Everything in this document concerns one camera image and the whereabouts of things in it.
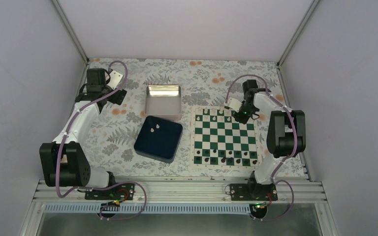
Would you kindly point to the silver metal tin tray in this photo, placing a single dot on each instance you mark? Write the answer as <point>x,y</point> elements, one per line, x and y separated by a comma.
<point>163,101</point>

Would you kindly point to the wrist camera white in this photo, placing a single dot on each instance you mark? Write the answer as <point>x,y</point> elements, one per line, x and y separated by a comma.
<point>114,79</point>
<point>233,104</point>

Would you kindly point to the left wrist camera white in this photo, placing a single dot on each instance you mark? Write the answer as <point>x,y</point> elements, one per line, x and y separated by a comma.
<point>114,79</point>

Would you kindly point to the floral patterned table mat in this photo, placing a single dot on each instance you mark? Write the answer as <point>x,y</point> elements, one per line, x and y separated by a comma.
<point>109,145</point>

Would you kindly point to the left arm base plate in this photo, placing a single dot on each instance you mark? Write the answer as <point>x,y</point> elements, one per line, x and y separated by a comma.
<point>110,192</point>

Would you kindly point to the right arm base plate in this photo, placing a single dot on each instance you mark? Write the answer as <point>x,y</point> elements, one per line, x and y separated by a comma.
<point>255,192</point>

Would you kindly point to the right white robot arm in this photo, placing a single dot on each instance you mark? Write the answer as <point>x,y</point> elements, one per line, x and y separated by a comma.
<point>286,134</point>

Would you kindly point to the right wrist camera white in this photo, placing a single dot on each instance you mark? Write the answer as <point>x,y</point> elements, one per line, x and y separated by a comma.
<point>233,104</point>

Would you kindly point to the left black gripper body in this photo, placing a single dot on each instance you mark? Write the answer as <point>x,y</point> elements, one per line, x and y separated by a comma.
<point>114,99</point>

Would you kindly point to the black chess pieces row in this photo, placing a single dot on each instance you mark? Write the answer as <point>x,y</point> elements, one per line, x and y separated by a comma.
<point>216,157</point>

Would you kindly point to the green white chess board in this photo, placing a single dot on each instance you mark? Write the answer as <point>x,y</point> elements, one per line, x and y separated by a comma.
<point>214,127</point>

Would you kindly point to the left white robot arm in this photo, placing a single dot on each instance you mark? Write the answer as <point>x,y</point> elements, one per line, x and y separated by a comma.
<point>63,160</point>

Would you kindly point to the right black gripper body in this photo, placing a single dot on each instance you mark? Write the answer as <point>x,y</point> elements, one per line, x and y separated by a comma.
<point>249,109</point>

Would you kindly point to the blue square tray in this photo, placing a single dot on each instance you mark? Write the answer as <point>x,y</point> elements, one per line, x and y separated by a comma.
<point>158,139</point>

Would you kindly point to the aluminium rail frame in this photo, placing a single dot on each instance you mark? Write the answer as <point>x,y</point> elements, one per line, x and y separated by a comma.
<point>204,196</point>

